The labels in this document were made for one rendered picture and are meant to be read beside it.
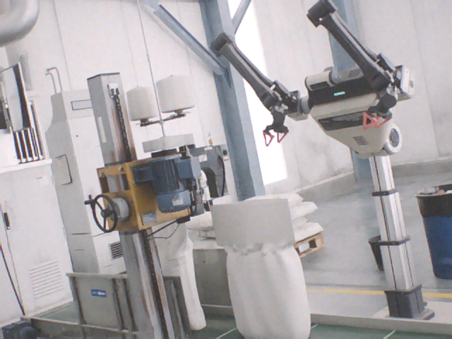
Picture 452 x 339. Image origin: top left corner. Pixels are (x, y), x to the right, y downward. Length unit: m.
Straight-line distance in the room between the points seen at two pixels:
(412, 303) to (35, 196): 3.53
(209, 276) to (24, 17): 2.73
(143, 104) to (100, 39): 4.97
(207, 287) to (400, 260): 1.20
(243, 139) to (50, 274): 4.21
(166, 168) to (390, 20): 9.06
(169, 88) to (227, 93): 6.28
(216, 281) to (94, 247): 3.27
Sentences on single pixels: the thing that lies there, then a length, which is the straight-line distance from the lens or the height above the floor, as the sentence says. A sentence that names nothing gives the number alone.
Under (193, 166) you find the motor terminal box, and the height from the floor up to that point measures 1.27.
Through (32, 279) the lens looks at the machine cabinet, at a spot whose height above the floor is 0.48.
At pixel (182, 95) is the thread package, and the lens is 2.84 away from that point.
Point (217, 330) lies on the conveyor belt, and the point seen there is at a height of 0.38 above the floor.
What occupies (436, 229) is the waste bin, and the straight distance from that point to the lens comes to 4.83.
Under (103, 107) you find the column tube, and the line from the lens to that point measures 2.89.
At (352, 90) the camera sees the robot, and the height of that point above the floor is 1.47.
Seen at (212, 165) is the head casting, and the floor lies 1.23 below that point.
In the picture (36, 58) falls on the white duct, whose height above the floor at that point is 2.45.
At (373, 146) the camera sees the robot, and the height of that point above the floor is 1.18.
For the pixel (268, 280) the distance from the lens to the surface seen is 2.86.
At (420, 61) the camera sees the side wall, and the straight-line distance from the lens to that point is 11.24.
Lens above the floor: 1.38
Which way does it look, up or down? 3 degrees down
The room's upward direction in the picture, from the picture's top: 11 degrees counter-clockwise
